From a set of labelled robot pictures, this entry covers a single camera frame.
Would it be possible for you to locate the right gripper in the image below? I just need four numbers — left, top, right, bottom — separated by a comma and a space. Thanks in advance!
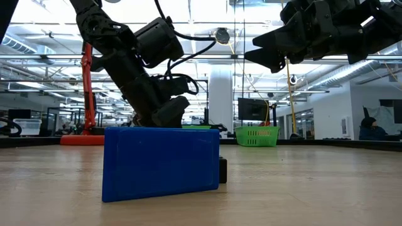
244, 0, 374, 73

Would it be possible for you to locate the person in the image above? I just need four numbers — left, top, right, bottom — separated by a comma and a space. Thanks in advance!
359, 116, 389, 141

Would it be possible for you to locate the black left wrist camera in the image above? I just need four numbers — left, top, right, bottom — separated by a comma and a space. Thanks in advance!
156, 73, 199, 97

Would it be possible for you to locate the clear plastic storage bin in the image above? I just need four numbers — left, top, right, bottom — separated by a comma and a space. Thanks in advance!
13, 118, 43, 136

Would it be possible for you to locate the blue rectangular stick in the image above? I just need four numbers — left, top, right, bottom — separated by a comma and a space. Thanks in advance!
102, 126, 220, 203

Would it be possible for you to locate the black rectangular device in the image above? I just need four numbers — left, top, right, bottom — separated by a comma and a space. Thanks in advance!
219, 156, 228, 185

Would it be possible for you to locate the black aluminium table frame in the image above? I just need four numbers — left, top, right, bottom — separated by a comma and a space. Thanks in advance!
0, 135, 402, 152

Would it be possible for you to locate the green plastic basket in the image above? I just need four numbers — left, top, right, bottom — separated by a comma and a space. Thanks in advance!
181, 124, 212, 131
234, 126, 280, 148

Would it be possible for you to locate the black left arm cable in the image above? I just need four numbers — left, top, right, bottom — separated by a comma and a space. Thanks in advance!
153, 0, 218, 95

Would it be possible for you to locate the black looped cable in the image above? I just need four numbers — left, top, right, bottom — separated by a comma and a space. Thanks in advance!
0, 116, 23, 137

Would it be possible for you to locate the black round cable reel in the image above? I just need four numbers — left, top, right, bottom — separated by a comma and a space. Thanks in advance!
215, 27, 231, 45

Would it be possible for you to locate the black wall television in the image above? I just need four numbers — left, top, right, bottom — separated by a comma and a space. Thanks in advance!
237, 97, 269, 122

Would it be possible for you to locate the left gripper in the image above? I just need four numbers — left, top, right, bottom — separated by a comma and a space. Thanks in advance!
103, 46, 191, 128

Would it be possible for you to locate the thin pale hanging cord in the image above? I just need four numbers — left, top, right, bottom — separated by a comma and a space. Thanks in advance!
227, 40, 271, 126

